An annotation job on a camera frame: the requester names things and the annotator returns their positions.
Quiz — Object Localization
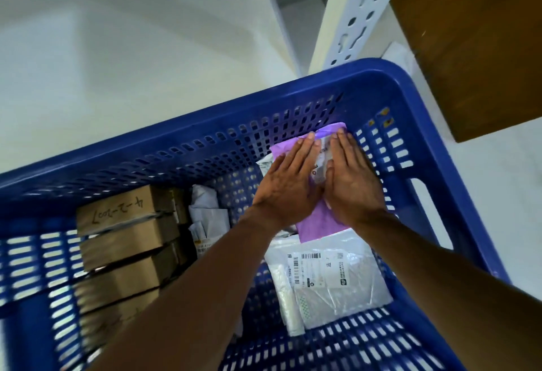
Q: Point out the small brown cardboard box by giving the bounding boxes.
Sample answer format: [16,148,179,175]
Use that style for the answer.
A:
[78,288,161,342]
[79,214,183,273]
[76,184,189,237]
[72,243,187,315]

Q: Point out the purple mailer bag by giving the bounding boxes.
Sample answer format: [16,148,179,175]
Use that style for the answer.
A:
[269,122,361,245]

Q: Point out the white paper sheet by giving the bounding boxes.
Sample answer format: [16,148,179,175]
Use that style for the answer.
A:
[381,41,418,78]

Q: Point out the blue plastic basket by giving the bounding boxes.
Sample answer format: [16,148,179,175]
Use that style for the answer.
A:
[0,58,511,371]

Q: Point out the person's left hand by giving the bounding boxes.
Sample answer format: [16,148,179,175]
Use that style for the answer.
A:
[252,131,325,232]

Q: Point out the white metal shelf rack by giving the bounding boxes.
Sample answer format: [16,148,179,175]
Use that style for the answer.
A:
[0,0,414,175]

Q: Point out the person's right forearm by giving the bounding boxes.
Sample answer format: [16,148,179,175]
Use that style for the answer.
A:
[351,210,542,371]

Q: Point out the white mailer bag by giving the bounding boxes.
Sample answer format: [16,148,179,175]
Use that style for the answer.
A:
[264,229,395,338]

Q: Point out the light blue mailer bag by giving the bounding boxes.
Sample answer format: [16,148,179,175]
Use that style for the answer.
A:
[256,153,278,181]

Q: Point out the person's right hand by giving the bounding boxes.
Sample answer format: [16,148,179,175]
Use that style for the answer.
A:
[324,128,388,232]

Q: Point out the person's left forearm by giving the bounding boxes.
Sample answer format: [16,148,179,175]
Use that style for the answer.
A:
[86,205,297,371]

